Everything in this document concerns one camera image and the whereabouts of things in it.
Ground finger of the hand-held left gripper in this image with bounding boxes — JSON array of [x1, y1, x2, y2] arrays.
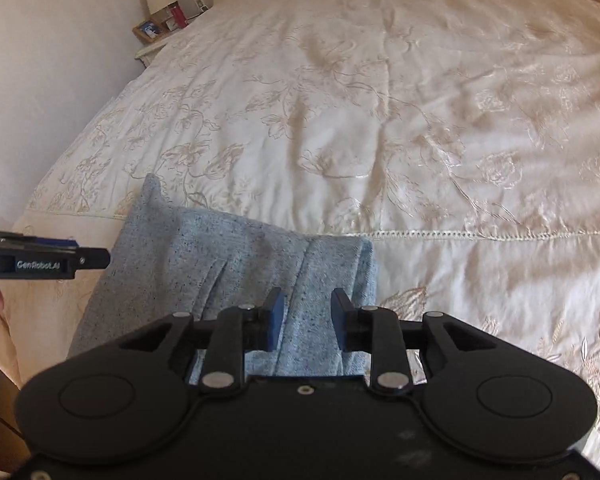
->
[[75, 247, 112, 270]]

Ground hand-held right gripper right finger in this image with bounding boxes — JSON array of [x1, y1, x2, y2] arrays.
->
[[331, 288, 497, 394]]

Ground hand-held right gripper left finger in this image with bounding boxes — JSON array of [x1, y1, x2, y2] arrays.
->
[[117, 287, 285, 394]]

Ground grey speckled pants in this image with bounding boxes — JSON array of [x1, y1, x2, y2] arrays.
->
[[67, 173, 378, 386]]

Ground cream embroidered bedspread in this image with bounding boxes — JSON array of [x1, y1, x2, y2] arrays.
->
[[0, 0, 600, 480]]

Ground white bedside table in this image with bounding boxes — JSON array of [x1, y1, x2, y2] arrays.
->
[[135, 22, 193, 68]]

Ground wooden picture frame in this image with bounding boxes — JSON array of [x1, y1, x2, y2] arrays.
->
[[132, 19, 164, 44]]

